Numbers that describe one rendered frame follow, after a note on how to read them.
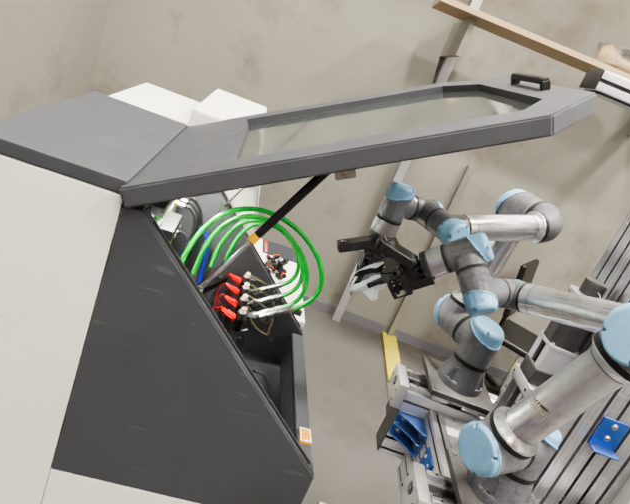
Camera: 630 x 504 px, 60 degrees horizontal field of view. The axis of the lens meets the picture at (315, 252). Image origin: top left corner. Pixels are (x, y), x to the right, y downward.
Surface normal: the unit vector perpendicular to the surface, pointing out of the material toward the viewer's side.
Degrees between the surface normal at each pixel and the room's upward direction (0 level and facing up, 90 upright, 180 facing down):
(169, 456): 90
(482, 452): 97
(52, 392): 90
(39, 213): 90
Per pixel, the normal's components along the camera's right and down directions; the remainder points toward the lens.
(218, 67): -0.06, 0.33
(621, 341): -0.73, -0.20
